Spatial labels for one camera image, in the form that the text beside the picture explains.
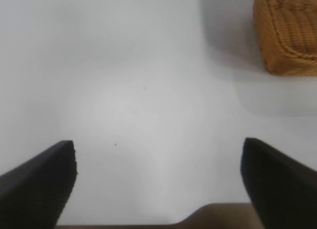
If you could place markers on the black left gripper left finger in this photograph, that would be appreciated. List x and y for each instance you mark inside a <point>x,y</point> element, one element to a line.
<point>37,189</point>

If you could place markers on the woven wicker rectangular basket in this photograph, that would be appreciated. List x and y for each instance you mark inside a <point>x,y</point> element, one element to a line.
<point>284,28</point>

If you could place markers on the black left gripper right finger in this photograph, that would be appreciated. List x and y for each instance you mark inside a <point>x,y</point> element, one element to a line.
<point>280,189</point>

